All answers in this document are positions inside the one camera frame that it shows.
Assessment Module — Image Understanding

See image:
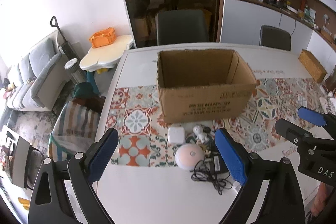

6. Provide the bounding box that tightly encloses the black power adapter with cable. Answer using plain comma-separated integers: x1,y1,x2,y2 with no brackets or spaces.
190,155,233,196

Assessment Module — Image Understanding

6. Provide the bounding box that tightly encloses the pink round antler night light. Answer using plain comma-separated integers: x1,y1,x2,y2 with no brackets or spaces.
175,143,211,171

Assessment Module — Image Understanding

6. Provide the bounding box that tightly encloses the person right hand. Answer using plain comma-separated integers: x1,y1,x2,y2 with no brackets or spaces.
310,182,335,223

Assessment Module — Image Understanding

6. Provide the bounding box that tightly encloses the striped fabric chair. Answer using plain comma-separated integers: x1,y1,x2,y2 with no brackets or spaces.
47,101,100,161

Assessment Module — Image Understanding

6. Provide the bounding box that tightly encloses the woven wicker tissue box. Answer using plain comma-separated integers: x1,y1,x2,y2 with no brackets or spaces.
298,50,327,83

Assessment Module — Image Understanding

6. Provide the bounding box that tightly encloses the patterned tile table mat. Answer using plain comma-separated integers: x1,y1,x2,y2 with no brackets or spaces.
105,78,335,167

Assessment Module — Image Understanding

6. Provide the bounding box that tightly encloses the green cap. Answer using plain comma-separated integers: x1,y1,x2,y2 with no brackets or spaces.
72,82,99,99

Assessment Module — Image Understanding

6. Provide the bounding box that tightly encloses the dark dining chair right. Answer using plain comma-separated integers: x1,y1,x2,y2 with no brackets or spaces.
259,25,291,51

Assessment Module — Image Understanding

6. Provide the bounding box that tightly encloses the dark dining chair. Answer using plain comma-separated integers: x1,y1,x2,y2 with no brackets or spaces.
259,25,291,51
155,10,210,46

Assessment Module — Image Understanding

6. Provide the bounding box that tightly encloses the grey sofa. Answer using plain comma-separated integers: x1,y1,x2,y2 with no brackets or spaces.
6,31,70,112

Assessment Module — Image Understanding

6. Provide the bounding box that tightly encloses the white square power adapter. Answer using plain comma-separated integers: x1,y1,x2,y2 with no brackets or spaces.
167,126,186,144

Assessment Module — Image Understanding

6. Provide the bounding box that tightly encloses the brown cardboard box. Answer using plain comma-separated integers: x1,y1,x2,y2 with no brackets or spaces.
157,49,257,123

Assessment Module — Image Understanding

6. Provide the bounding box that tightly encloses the cream flower shaped kids table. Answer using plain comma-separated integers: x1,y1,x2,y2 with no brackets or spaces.
79,35,134,72

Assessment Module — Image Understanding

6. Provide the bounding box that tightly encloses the upright vacuum cleaner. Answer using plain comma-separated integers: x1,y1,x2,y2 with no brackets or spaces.
50,16,79,60

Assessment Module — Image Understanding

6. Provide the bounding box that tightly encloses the orange plastic crate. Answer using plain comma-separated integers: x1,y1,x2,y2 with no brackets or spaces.
89,27,116,48

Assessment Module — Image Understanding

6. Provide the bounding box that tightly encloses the white sideboard with shelves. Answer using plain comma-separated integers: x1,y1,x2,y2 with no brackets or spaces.
218,0,335,52

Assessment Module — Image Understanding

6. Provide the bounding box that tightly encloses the dark dining chair centre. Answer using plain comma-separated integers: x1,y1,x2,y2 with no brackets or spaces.
155,10,210,46

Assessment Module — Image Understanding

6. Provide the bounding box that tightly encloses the white doll figure keychain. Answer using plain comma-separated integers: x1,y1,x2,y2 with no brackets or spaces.
193,125,210,144

